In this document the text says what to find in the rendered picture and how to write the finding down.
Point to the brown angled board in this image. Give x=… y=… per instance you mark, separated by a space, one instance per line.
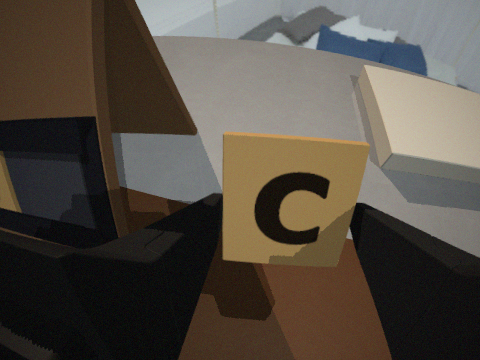
x=71 y=73

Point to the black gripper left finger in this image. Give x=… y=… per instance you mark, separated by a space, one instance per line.
x=132 y=298

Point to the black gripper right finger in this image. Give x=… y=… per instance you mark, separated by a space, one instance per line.
x=427 y=292

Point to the tan tile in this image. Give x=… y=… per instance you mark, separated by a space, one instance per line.
x=8 y=197
x=289 y=199

